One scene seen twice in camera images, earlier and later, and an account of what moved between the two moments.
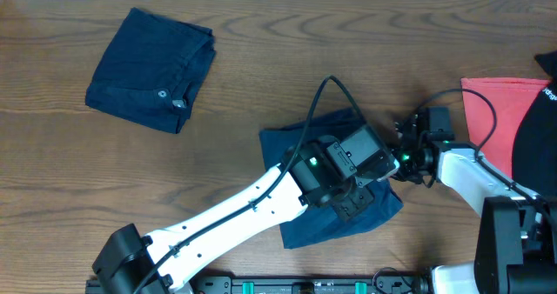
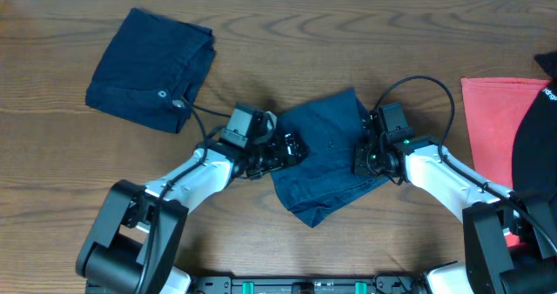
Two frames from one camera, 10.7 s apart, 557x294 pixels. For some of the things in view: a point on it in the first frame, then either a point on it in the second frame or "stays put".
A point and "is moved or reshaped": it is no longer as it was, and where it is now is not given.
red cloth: [513, 98] stays put
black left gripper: [354, 198] to [290, 147]
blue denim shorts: [321, 219] is moved or reshaped
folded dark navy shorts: [152, 70] stays put
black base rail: [311, 284] stays put
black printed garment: [534, 144] stays put
